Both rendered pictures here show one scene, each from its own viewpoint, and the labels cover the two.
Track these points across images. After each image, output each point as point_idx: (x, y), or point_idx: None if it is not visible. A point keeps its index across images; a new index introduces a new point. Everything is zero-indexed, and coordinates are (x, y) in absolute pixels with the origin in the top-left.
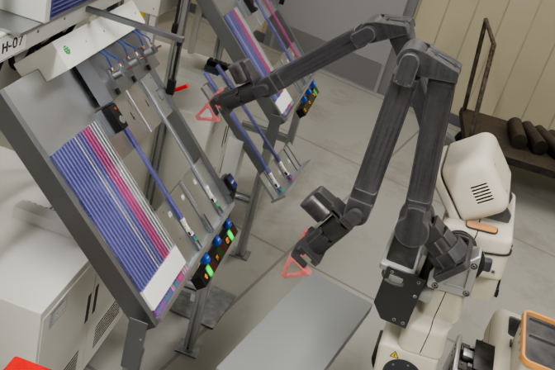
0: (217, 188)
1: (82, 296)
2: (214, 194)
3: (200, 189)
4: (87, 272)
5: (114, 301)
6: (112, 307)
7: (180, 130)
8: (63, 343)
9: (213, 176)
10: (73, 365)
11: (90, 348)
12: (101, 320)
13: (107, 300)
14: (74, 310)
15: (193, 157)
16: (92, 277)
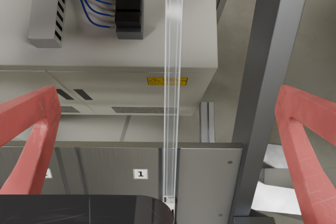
0: (222, 218)
1: (23, 84)
2: (192, 219)
3: (144, 192)
4: (9, 73)
5: (156, 107)
6: (154, 108)
7: (259, 47)
8: (8, 95)
9: (234, 200)
10: (70, 109)
11: (109, 111)
12: (127, 107)
13: (132, 103)
14: (10, 86)
15: (240, 129)
16: (45, 81)
